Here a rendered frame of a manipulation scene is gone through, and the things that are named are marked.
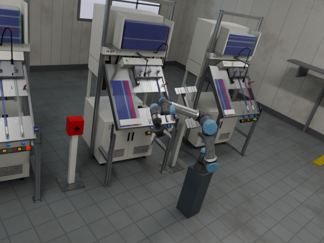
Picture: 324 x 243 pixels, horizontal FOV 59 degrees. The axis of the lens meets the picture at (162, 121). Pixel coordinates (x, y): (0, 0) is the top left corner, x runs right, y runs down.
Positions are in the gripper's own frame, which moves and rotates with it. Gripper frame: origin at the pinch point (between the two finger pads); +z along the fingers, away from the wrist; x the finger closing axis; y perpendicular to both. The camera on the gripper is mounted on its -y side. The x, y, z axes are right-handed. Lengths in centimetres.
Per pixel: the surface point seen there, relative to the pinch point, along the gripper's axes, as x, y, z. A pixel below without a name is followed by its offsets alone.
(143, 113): 19, 63, -80
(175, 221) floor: 17, 118, 20
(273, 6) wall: -253, 209, -366
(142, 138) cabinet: 35, 115, -85
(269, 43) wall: -232, 261, -324
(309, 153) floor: -208, 303, -90
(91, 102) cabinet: 81, 73, -128
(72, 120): 80, 23, -64
